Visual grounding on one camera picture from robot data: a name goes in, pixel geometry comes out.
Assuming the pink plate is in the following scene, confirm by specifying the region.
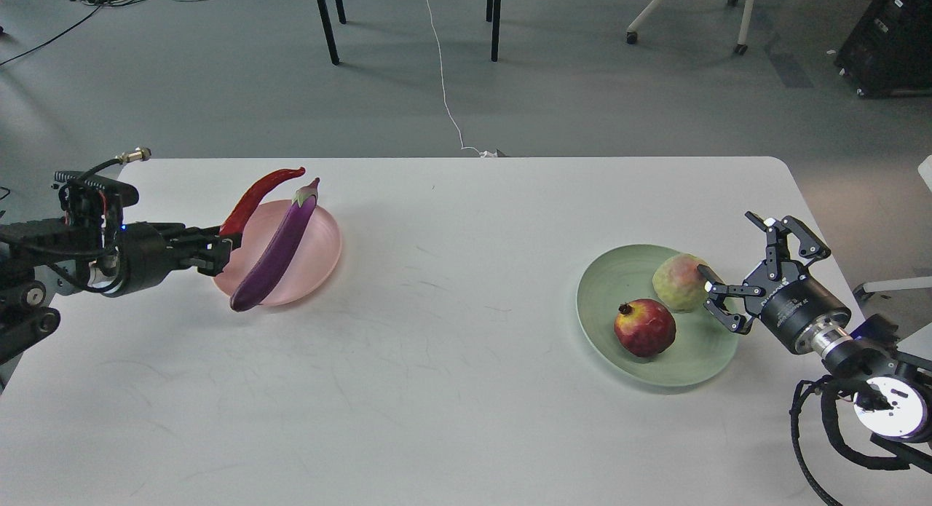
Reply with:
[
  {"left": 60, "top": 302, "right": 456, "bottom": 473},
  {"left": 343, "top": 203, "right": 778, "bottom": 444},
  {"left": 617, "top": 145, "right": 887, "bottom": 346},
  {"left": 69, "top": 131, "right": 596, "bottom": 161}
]
[{"left": 213, "top": 199, "right": 342, "bottom": 307}]

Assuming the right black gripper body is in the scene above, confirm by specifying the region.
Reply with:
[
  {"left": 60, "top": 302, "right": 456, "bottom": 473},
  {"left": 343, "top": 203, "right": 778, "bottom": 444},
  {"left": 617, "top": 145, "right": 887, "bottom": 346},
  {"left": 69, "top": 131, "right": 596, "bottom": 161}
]
[{"left": 742, "top": 263, "right": 852, "bottom": 355}]

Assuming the red pomegranate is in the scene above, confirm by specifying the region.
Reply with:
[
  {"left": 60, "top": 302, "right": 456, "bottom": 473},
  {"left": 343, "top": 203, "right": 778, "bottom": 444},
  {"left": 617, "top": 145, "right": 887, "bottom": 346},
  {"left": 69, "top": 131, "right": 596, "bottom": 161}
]
[{"left": 615, "top": 299, "right": 678, "bottom": 359}]

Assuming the white floor cable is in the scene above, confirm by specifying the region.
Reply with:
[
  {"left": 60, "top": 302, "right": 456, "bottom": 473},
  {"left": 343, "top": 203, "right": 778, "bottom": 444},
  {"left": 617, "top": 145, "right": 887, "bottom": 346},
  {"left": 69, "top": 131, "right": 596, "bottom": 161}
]
[{"left": 416, "top": 0, "right": 506, "bottom": 159}]

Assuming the green plate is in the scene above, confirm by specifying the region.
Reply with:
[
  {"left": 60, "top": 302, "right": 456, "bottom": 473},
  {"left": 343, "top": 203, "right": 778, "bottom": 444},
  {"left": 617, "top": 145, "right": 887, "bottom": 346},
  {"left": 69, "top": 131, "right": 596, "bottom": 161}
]
[{"left": 576, "top": 244, "right": 738, "bottom": 389}]

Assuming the red chili pepper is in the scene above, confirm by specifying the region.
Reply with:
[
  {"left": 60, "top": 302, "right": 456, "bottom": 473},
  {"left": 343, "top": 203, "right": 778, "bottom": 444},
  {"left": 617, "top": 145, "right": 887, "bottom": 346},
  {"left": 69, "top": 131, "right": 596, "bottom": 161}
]
[{"left": 218, "top": 167, "right": 306, "bottom": 237}]

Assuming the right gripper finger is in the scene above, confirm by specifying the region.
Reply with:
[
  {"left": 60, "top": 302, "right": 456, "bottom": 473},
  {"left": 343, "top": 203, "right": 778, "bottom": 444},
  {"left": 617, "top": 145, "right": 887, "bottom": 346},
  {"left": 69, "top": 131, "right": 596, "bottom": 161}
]
[
  {"left": 744, "top": 211, "right": 830, "bottom": 282},
  {"left": 697, "top": 264, "right": 765, "bottom": 336}
]

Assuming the black equipment case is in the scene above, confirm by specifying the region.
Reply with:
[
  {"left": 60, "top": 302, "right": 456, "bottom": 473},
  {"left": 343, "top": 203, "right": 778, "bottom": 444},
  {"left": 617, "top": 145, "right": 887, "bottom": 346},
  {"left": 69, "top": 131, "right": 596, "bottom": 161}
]
[{"left": 834, "top": 0, "right": 931, "bottom": 98}]

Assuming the black table leg rear left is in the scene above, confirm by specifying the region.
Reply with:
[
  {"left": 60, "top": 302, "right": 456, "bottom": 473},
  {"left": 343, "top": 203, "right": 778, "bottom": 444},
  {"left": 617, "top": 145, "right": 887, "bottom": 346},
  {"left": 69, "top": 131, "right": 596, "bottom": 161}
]
[{"left": 335, "top": 0, "right": 347, "bottom": 25}]

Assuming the purple eggplant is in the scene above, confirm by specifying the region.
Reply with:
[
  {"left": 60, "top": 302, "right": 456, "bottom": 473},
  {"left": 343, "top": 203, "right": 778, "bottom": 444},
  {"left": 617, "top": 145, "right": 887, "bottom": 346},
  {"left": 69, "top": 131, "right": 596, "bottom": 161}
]
[{"left": 229, "top": 177, "right": 320, "bottom": 312}]

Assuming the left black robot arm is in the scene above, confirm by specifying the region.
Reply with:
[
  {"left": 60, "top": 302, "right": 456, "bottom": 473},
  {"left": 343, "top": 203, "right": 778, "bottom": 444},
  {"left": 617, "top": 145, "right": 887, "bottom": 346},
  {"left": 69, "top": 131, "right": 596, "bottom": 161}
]
[{"left": 1, "top": 148, "right": 242, "bottom": 363}]

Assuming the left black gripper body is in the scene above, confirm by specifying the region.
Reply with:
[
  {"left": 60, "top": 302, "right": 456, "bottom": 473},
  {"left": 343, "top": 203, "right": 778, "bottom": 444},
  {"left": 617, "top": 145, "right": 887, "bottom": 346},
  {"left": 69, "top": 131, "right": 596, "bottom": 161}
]
[{"left": 109, "top": 223, "right": 186, "bottom": 298}]

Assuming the green pink guava fruit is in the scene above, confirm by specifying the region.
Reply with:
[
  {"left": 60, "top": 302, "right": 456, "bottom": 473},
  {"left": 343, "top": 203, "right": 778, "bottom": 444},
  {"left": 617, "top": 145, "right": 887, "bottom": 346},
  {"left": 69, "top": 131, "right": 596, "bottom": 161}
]
[{"left": 652, "top": 253, "right": 708, "bottom": 313}]

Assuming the white chair base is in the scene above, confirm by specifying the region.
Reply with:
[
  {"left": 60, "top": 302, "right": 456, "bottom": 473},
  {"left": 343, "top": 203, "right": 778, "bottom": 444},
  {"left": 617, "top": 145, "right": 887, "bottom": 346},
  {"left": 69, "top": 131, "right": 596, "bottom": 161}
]
[{"left": 626, "top": 0, "right": 758, "bottom": 57}]

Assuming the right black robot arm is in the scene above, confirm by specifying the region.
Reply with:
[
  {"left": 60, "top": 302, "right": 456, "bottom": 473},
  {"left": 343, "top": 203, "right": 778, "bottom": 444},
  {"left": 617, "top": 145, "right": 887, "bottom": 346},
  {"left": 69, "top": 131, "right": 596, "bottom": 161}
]
[{"left": 697, "top": 212, "right": 930, "bottom": 505}]

